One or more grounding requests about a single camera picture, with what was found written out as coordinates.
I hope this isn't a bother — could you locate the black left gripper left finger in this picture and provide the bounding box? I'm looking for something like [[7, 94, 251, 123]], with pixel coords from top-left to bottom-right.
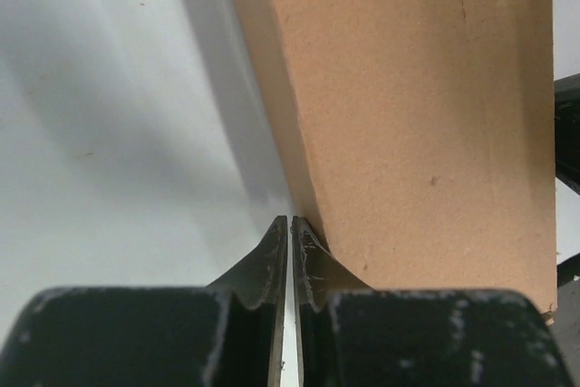
[[1, 216, 288, 386]]

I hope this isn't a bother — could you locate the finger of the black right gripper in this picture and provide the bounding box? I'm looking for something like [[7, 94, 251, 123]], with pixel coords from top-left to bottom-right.
[[555, 74, 580, 194]]

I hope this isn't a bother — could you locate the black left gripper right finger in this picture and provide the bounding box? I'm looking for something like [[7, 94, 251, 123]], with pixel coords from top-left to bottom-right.
[[291, 217, 573, 386]]

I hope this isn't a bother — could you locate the brown cardboard box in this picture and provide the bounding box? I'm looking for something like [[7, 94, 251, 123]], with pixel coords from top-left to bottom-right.
[[233, 0, 557, 312]]

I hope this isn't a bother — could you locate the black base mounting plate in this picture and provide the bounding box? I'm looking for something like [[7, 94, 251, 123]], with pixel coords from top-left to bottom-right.
[[551, 255, 580, 386]]

